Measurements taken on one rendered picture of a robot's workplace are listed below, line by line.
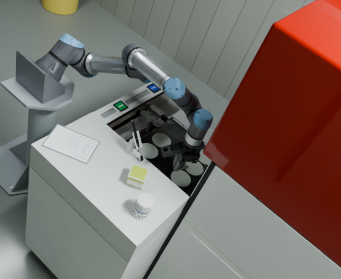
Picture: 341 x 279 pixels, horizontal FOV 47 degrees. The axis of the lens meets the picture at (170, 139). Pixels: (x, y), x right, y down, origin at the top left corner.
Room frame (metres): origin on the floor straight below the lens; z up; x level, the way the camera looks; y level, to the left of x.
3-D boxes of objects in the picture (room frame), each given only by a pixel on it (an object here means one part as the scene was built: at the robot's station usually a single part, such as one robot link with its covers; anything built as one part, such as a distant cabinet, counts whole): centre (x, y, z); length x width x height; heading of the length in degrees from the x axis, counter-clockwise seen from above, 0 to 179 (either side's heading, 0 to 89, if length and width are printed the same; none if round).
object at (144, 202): (0.91, -0.01, 1.01); 0.07 x 0.07 x 0.10
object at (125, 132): (1.45, 0.19, 0.87); 0.36 x 0.08 x 0.03; 158
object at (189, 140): (1.21, -0.09, 1.19); 0.08 x 0.08 x 0.05
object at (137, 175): (1.04, 0.07, 1.00); 0.07 x 0.07 x 0.07; 5
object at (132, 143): (1.18, 0.13, 1.03); 0.06 x 0.04 x 0.13; 68
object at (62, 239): (1.33, 0.07, 0.41); 0.96 x 0.64 x 0.82; 158
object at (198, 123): (1.21, -0.08, 1.27); 0.09 x 0.08 x 0.11; 36
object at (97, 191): (1.05, 0.18, 0.89); 0.62 x 0.35 x 0.14; 68
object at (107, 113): (1.56, 0.25, 0.89); 0.55 x 0.09 x 0.14; 158
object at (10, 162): (1.53, 0.82, 0.41); 0.51 x 0.44 x 0.82; 69
